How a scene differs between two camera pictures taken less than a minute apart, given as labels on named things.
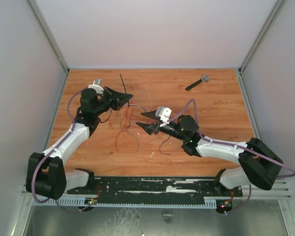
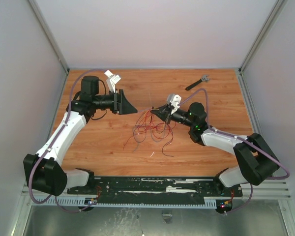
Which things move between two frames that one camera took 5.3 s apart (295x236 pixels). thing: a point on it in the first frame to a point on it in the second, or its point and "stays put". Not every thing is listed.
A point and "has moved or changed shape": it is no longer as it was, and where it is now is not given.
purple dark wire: x=161 y=145 to x=147 y=122
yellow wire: x=130 y=104 to x=145 y=113
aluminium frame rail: x=279 y=191 stays put
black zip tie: x=128 y=101 to x=152 y=107
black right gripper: x=156 y=125 to x=168 y=113
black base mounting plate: x=152 y=187 stays put
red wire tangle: x=128 y=119 has moved or changed shape
